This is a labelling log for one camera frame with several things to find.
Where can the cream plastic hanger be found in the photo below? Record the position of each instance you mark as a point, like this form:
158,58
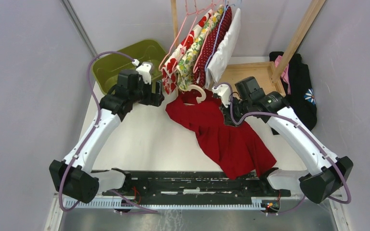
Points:
198,93

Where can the white garment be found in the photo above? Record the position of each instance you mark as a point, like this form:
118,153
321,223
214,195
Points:
219,60

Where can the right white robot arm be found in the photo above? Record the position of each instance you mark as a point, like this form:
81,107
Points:
326,173

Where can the blue wire hanger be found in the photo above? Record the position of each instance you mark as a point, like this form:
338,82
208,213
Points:
214,48

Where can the yellow floral print garment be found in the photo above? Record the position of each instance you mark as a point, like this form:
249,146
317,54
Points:
184,69

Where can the green plastic basket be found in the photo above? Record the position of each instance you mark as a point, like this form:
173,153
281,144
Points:
106,68

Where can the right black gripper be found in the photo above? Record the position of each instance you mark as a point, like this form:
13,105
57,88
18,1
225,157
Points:
227,115

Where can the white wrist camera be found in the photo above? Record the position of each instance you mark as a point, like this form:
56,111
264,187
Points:
224,92
145,69

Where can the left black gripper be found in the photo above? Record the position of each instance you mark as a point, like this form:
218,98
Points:
155,99

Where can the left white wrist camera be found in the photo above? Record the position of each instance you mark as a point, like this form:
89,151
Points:
145,69

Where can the dark red polka-dot garment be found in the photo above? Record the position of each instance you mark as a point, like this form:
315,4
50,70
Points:
199,73

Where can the red skirt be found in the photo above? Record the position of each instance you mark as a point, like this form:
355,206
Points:
237,150

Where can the wooden clothes rack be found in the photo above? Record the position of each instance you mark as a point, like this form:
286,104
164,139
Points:
265,43

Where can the pink wire hanger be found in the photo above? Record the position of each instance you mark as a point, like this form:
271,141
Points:
184,15

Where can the white slotted cable duct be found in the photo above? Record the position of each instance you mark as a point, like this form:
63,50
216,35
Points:
119,203

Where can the black garment with flower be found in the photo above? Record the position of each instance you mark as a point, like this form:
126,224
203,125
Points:
299,91

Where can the red poppy print garment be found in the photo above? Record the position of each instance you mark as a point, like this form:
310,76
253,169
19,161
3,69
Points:
169,77

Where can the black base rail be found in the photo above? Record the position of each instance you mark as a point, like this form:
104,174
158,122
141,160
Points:
194,188

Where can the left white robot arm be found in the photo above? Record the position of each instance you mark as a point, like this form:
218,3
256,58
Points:
73,175

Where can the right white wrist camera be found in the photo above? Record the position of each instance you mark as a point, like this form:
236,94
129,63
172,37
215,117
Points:
224,92

